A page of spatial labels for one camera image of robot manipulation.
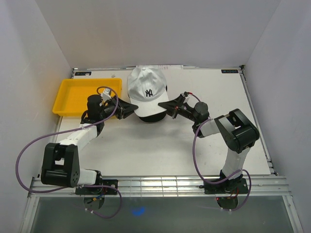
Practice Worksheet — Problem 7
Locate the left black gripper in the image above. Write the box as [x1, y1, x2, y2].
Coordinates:
[99, 95, 138, 120]

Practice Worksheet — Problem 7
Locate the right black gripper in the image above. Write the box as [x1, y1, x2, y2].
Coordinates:
[157, 97, 198, 123]

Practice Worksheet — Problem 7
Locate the plain black cap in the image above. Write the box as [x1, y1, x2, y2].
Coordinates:
[136, 84, 169, 123]

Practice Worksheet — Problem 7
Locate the white cap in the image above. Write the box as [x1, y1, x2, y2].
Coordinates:
[127, 67, 169, 117]

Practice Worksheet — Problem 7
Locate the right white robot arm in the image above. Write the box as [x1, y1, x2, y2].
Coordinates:
[158, 92, 259, 194]

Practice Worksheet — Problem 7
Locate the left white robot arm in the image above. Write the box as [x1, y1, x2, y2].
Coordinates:
[40, 94, 138, 194]

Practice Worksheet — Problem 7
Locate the white paper label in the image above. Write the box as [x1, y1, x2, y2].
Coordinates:
[136, 65, 184, 70]

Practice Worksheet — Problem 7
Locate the yellow plastic tray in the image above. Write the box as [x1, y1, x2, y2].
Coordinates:
[52, 78, 122, 117]

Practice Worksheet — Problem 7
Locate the black logo plate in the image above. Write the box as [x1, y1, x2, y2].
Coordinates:
[221, 69, 239, 74]

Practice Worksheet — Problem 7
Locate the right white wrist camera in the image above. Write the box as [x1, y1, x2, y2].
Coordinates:
[182, 92, 192, 103]

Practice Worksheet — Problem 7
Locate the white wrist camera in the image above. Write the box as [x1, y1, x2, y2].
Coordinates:
[182, 92, 192, 103]
[100, 88, 112, 101]

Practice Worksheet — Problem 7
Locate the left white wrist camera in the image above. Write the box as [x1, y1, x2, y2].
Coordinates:
[100, 88, 112, 101]

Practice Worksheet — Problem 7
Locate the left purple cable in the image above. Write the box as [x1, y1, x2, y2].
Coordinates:
[15, 85, 123, 219]

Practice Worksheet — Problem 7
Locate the aluminium front rail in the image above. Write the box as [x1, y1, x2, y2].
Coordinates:
[28, 176, 291, 198]

